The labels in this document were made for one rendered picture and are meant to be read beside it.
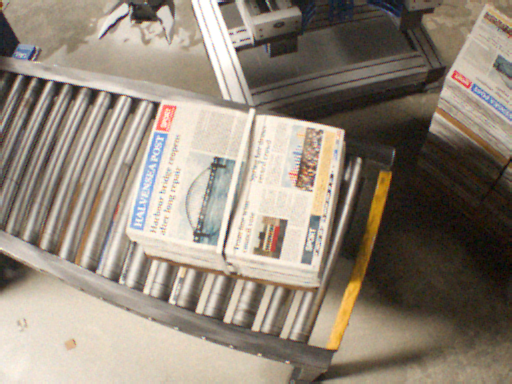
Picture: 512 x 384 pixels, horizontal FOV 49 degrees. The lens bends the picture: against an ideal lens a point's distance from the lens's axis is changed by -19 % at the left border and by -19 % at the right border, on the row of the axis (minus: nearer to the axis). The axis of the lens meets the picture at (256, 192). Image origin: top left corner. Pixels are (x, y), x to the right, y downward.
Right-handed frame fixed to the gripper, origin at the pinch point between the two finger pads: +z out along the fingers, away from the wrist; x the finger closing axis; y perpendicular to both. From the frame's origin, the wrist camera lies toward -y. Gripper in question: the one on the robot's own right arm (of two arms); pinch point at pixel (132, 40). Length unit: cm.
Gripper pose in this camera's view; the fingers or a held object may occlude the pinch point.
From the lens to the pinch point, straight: 121.7
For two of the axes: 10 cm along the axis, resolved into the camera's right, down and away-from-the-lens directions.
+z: -1.5, 9.4, -3.2
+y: -0.9, 3.1, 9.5
